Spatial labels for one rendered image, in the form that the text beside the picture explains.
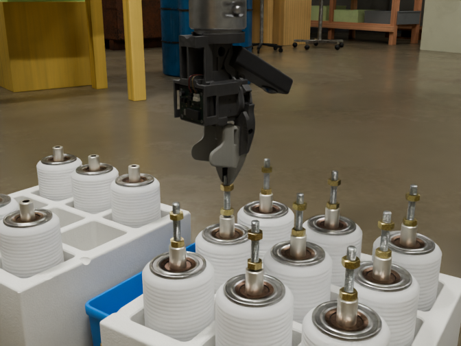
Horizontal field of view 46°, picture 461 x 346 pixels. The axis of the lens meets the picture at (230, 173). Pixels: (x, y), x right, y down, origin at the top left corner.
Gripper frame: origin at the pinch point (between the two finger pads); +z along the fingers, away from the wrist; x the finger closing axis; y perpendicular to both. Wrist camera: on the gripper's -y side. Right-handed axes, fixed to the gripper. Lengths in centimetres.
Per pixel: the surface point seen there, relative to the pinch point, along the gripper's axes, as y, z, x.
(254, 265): 9.1, 5.7, 15.5
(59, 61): -100, 17, -304
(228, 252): 3.5, 10.3, 3.7
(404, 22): -598, 6, -363
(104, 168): -0.3, 9.4, -41.3
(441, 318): -14.2, 16.7, 27.3
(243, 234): -0.8, 9.3, 2.0
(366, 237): -61, 35, -18
